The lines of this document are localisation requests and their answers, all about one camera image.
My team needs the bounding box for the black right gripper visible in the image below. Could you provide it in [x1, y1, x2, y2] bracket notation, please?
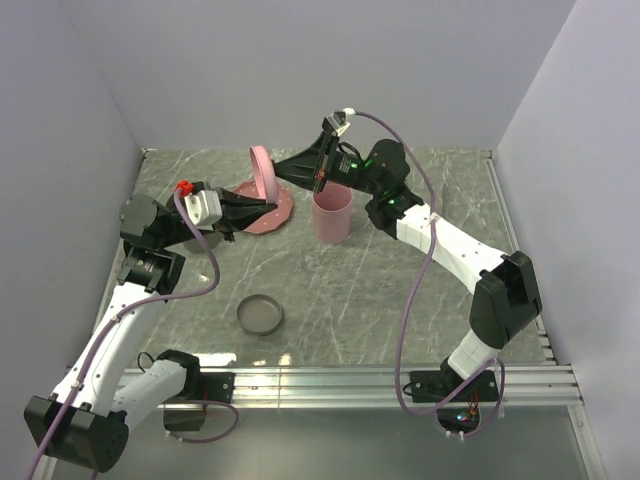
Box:
[270, 133, 382, 198]

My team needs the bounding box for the pink round lid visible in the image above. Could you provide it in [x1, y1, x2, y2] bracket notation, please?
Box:
[249, 146, 279, 204]

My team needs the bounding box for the pink cylindrical container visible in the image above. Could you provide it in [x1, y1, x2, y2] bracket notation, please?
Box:
[312, 182, 353, 245]

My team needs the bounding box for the grey round lid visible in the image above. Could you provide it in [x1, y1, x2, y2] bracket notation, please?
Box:
[236, 294, 284, 336]

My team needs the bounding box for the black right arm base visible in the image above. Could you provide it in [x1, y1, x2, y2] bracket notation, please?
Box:
[402, 370, 504, 439]

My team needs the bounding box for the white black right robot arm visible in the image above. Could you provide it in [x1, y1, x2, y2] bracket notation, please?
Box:
[274, 118, 542, 400]

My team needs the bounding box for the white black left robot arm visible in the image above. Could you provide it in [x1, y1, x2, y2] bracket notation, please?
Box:
[24, 182, 278, 473]

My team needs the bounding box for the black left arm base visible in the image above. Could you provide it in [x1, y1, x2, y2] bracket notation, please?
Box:
[163, 372, 235, 433]

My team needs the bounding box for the grey cylindrical container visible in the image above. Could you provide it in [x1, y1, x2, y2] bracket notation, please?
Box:
[183, 233, 223, 254]

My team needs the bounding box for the pink dotted plate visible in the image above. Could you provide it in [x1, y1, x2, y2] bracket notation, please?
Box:
[233, 180, 294, 235]

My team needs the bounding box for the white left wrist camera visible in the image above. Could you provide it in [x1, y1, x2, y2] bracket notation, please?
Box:
[175, 180, 223, 231]

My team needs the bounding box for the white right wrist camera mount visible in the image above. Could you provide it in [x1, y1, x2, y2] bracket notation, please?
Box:
[323, 107, 356, 137]

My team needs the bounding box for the aluminium rail frame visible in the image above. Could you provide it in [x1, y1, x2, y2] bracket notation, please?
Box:
[64, 149, 586, 480]

